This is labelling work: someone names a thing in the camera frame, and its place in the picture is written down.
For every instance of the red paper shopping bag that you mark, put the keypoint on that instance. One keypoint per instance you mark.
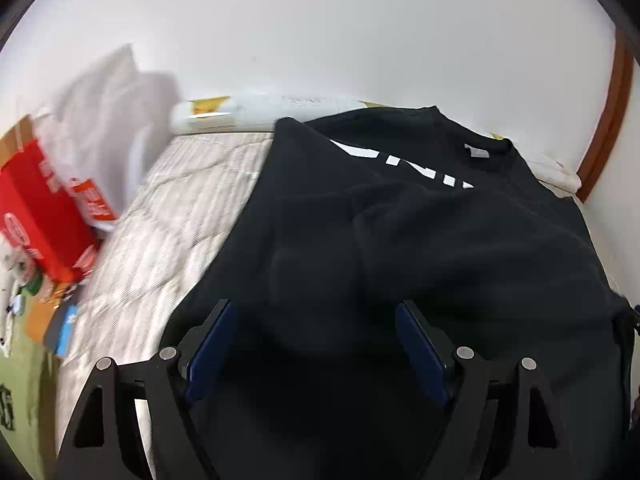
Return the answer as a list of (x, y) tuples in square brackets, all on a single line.
[(35, 210)]

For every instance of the striped quilted mattress pad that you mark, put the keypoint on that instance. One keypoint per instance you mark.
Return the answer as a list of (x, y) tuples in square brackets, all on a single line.
[(165, 240)]

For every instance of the black smartphone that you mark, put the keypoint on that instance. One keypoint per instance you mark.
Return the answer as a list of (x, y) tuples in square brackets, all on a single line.
[(52, 332)]

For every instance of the rolled white paper sheet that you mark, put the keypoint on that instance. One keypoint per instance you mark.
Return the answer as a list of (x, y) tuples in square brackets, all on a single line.
[(240, 112)]

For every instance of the white plastic shopping bag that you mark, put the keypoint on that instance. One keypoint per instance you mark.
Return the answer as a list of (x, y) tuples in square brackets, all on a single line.
[(100, 120)]

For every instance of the small light blue clip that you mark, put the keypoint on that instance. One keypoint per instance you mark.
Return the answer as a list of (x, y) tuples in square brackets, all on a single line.
[(19, 304)]

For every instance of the blue box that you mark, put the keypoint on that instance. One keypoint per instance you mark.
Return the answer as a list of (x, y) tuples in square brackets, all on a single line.
[(68, 332)]

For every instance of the brown wooden door frame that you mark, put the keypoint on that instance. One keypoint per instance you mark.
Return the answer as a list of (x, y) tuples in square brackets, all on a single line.
[(612, 110)]

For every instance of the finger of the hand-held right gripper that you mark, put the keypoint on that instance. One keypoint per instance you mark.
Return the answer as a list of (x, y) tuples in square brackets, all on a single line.
[(632, 322)]

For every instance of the black sweatshirt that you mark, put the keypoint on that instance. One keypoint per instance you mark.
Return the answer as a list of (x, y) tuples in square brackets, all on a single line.
[(425, 250)]

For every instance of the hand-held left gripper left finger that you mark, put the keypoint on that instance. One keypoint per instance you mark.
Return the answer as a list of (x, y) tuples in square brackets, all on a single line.
[(210, 360)]

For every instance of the wooden nightstand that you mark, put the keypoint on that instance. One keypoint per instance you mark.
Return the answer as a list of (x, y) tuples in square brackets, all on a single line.
[(37, 324)]

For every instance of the red-capped plastic water bottle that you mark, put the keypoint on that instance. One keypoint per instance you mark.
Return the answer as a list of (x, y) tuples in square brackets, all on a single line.
[(31, 282)]

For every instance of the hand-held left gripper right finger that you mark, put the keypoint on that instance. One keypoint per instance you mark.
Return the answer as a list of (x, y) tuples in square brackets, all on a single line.
[(422, 360)]

